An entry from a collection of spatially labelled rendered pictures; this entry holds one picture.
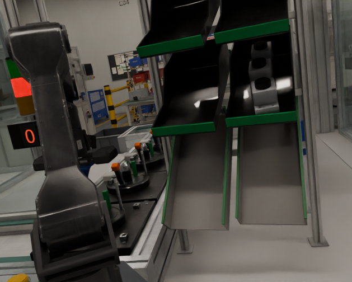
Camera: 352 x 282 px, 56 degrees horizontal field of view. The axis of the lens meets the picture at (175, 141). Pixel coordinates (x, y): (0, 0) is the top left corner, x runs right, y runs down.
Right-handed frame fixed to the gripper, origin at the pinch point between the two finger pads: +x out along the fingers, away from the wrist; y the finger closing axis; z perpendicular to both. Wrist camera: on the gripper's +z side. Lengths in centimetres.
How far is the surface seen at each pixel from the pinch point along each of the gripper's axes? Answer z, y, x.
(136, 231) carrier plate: -1.9, -11.7, 13.3
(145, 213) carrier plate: 7.6, -11.3, 13.4
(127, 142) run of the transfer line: 121, 30, 19
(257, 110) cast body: -5.0, -41.2, -11.6
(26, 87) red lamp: 14.2, 17.0, -22.8
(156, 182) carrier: 29.9, -9.3, 13.6
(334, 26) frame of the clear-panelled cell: 104, -86, -27
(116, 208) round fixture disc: 7.8, -3.8, 11.6
